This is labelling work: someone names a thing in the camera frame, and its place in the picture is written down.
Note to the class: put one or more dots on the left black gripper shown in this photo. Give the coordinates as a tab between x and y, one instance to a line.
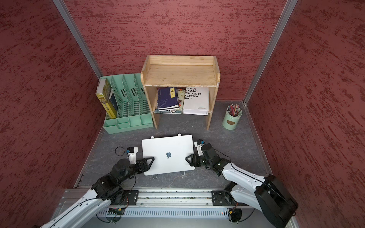
147	168

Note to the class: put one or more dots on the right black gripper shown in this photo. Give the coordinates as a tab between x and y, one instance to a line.
194	159

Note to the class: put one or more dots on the silver laptop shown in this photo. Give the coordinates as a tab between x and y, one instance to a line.
168	155

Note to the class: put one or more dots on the green pencil cup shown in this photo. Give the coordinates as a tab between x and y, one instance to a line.
231	122

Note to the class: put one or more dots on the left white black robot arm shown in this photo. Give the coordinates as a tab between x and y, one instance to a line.
106	191

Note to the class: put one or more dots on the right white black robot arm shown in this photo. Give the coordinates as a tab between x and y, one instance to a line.
264	193

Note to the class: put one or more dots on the green file organizer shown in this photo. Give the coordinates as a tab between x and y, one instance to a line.
133	108

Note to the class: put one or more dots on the white book with black text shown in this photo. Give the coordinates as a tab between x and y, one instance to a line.
196	101

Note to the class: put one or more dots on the coloured pencils bunch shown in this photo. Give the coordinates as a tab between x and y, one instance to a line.
233	110

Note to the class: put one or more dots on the yellow book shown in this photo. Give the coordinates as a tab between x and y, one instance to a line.
104	93

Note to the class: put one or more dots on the dark blue book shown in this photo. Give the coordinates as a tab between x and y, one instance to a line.
167	98

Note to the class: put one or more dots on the wooden shelf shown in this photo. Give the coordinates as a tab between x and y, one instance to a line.
180	71

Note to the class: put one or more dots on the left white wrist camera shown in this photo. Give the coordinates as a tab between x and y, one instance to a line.
131	153

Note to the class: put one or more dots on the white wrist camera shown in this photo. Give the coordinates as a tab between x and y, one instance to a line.
198	145
131	153

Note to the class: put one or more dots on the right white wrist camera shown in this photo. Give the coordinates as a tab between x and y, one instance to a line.
198	145

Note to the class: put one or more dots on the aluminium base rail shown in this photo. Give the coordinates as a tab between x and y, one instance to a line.
173	198

